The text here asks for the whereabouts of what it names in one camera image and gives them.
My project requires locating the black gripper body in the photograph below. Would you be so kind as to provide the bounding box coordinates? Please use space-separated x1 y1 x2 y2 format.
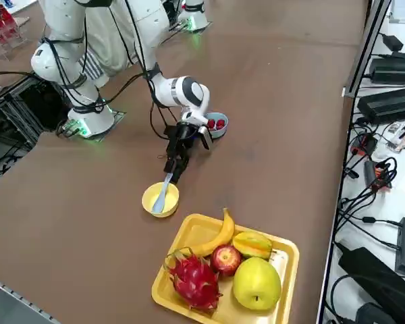
164 121 198 161

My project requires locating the small black power adapter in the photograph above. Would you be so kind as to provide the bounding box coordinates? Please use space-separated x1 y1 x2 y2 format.
381 33 404 51

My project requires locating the orange and black device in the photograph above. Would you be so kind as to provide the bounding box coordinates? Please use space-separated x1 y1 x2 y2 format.
364 160 392 192

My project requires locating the black metal frame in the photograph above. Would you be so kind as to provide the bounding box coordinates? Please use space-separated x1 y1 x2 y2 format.
0 72 72 151

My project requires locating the red apple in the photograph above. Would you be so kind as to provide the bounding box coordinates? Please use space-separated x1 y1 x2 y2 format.
211 244 242 277

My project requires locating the light blue spoon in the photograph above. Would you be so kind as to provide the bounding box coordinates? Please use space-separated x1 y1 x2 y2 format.
151 172 173 214

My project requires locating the yellow plastic tray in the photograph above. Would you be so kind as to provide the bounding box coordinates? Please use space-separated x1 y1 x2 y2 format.
151 213 300 324

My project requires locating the yellow banana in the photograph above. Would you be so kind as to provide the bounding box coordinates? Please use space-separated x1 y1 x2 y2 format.
184 207 236 257

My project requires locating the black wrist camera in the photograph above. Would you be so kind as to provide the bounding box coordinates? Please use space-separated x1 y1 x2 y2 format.
198 125 215 151

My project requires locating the light blue bowl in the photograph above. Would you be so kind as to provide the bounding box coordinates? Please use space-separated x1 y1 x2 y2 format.
205 112 230 139

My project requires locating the clear acrylic shelf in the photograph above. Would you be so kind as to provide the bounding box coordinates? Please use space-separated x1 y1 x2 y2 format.
0 6 31 61

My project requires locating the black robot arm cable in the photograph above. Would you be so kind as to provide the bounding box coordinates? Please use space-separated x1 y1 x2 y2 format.
101 0 178 139

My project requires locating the yellow-green starfruit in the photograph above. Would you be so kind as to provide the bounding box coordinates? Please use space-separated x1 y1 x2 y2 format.
232 232 273 260

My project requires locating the large yellow-green pear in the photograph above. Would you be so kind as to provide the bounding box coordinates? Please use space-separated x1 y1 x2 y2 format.
232 256 282 311

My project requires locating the red and black device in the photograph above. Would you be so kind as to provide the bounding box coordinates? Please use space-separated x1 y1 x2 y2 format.
350 133 379 156

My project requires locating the yellow bowl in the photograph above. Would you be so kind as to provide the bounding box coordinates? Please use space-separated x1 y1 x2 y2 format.
141 182 180 219

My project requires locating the aluminium rail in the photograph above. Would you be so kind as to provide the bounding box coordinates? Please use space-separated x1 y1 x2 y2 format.
0 275 60 324

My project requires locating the black ribbed power supply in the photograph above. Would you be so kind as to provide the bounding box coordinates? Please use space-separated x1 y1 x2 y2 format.
357 88 405 124
369 57 405 85

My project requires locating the red dragon fruit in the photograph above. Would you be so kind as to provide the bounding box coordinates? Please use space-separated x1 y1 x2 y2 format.
164 248 223 313

